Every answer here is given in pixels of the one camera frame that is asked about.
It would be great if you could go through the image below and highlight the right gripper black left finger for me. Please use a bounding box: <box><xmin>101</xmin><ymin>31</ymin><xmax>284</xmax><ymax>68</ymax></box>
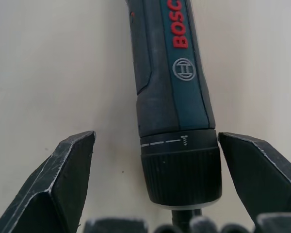
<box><xmin>0</xmin><ymin>130</ymin><xmax>97</xmax><ymax>233</ymax></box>

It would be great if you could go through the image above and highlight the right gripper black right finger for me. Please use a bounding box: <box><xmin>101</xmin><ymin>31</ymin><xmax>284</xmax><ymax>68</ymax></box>
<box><xmin>217</xmin><ymin>132</ymin><xmax>291</xmax><ymax>233</ymax></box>

